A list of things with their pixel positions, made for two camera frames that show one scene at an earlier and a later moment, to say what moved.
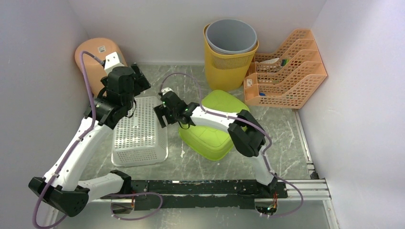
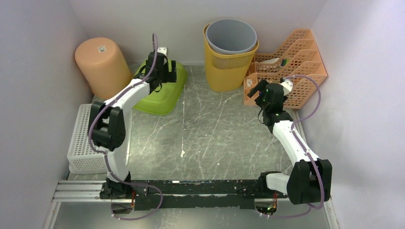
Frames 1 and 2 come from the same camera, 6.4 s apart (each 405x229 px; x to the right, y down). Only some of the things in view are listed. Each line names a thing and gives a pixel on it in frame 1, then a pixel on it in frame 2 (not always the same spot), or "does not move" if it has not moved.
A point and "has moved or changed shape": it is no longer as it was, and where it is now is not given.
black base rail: x=155 y=195 does not move
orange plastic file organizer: x=287 y=75 does not move
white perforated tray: x=140 y=139 has moved or changed shape
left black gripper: x=141 y=83 to x=172 y=76
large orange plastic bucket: x=100 y=48 does not move
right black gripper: x=159 y=110 to x=261 y=86
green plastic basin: x=211 y=141 to x=162 y=102
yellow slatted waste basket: x=225 y=71 does not move
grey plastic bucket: x=229 y=36 does not move
